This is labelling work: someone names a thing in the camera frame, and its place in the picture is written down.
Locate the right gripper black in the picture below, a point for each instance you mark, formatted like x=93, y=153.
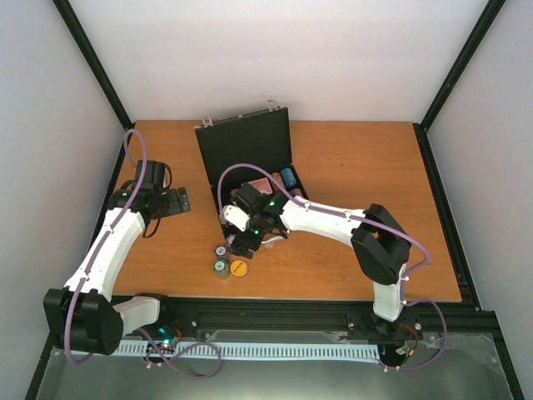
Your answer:
x=243, y=250

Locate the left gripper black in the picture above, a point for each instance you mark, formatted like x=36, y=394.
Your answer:
x=176, y=207

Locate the red playing card deck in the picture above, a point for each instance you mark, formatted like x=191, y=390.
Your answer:
x=262, y=185

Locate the blue poker chip stack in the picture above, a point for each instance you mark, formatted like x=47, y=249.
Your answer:
x=288, y=177

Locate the black poker set case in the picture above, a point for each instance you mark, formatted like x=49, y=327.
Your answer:
x=259, y=138

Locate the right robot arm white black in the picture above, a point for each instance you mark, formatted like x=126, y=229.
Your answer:
x=377, y=240

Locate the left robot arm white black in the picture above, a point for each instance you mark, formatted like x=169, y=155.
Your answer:
x=81, y=316

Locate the purple chip stack top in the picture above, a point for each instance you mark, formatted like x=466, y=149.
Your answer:
x=229, y=241

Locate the purple chip stack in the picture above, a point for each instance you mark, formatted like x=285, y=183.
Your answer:
x=222, y=251
x=229, y=241

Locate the purple chip stack left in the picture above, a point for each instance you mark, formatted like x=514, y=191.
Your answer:
x=222, y=251

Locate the yellow dealer button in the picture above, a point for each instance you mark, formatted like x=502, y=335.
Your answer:
x=239, y=268

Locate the green poker chip stack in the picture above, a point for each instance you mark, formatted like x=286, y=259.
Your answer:
x=220, y=267

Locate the black aluminium frame rail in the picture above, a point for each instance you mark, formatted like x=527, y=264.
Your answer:
x=418, y=318

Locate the light blue slotted cable duct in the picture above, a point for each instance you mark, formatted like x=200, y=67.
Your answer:
x=245, y=351

